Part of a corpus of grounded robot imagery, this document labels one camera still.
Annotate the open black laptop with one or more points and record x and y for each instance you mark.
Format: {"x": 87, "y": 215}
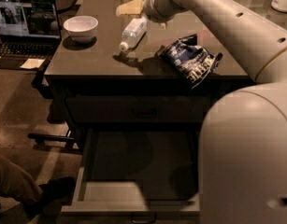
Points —
{"x": 29, "y": 29}

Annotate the dark drawer cabinet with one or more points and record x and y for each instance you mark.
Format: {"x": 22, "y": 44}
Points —
{"x": 96, "y": 72}

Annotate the white sticky note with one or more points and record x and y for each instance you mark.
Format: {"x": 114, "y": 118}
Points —
{"x": 32, "y": 63}

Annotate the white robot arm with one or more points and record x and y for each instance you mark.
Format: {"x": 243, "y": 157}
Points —
{"x": 242, "y": 160}

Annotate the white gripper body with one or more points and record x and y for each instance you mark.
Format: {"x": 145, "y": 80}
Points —
{"x": 152, "y": 7}

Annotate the black chair base leg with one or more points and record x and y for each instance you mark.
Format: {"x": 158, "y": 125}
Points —
{"x": 40, "y": 138}

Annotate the closed dark top drawer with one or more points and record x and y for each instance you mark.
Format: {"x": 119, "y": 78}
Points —
{"x": 110, "y": 109}

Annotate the blue chip bag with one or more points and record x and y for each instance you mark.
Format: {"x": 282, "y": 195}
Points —
{"x": 193, "y": 62}

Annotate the black shoe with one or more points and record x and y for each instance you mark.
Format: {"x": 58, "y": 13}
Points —
{"x": 55, "y": 189}

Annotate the open grey middle drawer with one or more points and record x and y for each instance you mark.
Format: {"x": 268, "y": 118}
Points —
{"x": 144, "y": 177}

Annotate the clear plastic water bottle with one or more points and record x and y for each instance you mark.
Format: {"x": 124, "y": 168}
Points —
{"x": 132, "y": 33}

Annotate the person's tan trouser leg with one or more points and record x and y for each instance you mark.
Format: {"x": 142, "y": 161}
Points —
{"x": 16, "y": 183}

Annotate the white ceramic bowl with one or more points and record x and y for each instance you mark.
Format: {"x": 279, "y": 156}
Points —
{"x": 81, "y": 29}

